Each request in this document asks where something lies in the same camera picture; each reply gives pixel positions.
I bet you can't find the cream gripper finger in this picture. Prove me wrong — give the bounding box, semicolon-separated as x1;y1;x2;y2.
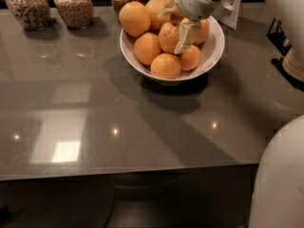
158;0;177;18
174;20;201;54

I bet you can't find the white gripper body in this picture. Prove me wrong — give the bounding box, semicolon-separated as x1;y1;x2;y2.
176;0;219;20

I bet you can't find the orange speckled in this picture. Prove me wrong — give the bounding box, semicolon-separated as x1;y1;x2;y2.
159;21;180;53

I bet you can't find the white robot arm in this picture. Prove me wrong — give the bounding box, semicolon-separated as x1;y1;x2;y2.
159;0;304;228

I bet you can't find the white ceramic bowl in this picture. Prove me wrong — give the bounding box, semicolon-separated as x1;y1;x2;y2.
120;16;225;86

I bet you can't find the orange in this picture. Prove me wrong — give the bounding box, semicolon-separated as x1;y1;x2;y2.
145;0;170;30
119;1;151;37
150;53;181;79
181;18;209;45
134;32;162;66
179;45;200;71

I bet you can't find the orange back middle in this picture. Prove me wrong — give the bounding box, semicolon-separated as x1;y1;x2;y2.
145;0;170;30

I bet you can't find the orange front right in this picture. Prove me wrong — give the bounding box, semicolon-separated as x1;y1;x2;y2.
179;45;200;71

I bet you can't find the white stand card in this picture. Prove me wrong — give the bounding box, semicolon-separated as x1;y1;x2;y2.
212;0;242;30

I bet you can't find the orange far left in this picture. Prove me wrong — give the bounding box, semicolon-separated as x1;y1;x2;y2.
119;1;151;37

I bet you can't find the orange front centre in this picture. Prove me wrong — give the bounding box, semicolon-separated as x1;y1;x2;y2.
150;53;181;79

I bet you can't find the orange front left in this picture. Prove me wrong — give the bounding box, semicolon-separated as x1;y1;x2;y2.
134;32;162;66

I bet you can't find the black object at right edge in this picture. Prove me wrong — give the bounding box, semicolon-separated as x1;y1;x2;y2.
267;18;304;91

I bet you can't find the glass jar with grains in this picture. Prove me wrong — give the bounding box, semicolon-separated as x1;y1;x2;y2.
53;0;93;29

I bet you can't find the glass jar far left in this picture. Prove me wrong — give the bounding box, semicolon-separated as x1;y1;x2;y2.
5;0;51;30

